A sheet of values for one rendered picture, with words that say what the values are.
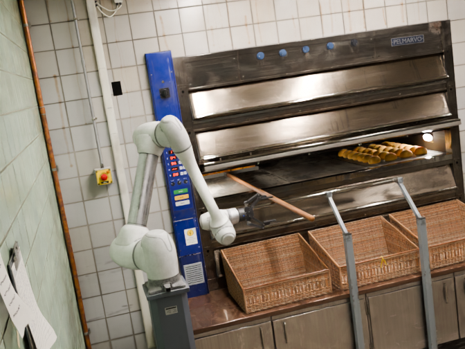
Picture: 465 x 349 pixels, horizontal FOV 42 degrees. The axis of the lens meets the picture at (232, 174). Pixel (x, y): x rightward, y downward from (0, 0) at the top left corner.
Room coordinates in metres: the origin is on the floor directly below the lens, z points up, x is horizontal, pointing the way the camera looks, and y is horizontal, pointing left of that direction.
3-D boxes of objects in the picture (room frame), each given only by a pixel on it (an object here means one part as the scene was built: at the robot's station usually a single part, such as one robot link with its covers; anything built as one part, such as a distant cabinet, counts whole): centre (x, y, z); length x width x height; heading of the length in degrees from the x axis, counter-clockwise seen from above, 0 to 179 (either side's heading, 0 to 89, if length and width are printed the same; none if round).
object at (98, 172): (3.69, 0.78, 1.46); 0.10 x 0.07 x 0.10; 103
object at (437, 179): (4.05, -0.68, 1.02); 1.79 x 0.11 x 0.19; 103
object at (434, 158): (4.08, -0.67, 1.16); 1.80 x 0.06 x 0.04; 103
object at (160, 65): (4.73, 0.55, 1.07); 1.93 x 0.16 x 2.15; 13
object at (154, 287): (2.83, 0.40, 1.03); 0.22 x 0.18 x 0.06; 13
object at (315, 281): (3.66, -0.17, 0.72); 0.56 x 0.49 x 0.28; 104
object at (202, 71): (4.08, -0.67, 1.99); 1.80 x 0.08 x 0.21; 103
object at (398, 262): (3.80, -0.76, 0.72); 0.56 x 0.49 x 0.28; 104
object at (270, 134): (4.05, -0.68, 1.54); 1.79 x 0.11 x 0.19; 103
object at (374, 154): (4.61, -1.15, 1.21); 0.61 x 0.48 x 0.06; 13
